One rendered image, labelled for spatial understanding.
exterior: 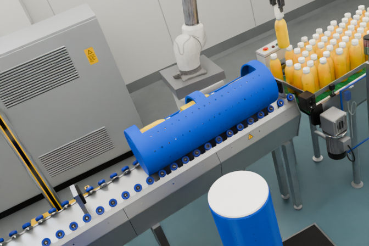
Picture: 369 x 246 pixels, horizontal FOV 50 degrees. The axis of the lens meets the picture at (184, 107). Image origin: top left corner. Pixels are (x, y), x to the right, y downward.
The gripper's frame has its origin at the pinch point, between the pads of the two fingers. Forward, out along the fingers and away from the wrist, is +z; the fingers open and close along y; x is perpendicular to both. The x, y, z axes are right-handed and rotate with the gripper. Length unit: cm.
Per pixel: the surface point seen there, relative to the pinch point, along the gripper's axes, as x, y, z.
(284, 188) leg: -27, 8, 128
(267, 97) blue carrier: -37, 27, 31
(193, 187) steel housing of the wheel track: -96, 24, 62
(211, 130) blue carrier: -75, 27, 32
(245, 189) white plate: -85, 71, 36
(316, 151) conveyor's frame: 17, -6, 130
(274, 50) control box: -0.2, -11.5, 30.3
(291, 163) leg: -26, 22, 94
